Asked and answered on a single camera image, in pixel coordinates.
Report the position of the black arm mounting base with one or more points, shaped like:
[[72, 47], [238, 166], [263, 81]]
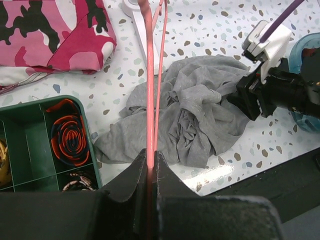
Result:
[[293, 187]]

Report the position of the pink wire hanger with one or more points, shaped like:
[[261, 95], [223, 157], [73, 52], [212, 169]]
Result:
[[152, 100]]

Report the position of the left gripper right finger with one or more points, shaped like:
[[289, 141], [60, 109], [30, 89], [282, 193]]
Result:
[[181, 214]]

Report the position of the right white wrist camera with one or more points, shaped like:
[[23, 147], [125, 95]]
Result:
[[270, 52]]

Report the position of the yellow rolled tie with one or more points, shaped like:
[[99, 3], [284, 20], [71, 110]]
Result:
[[5, 171]]

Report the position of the green divided organizer tray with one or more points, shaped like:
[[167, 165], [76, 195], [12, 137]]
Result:
[[26, 130]]

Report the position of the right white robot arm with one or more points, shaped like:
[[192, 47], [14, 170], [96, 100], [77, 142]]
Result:
[[296, 92]]

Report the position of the orange black rolled tie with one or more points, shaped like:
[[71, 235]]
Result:
[[68, 135]]

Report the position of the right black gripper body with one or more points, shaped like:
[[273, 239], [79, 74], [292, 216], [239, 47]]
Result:
[[270, 95]]

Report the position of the pink camouflage garment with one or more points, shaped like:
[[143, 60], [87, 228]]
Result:
[[43, 37]]

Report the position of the black white rolled tie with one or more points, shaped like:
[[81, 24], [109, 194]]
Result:
[[79, 181]]

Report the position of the white clothes rack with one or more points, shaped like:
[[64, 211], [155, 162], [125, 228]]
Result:
[[132, 10]]

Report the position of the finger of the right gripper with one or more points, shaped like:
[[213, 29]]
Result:
[[246, 102]]

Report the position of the grey tank top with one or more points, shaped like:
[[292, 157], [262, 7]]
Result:
[[195, 119]]

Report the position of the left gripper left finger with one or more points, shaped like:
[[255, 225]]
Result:
[[106, 213]]

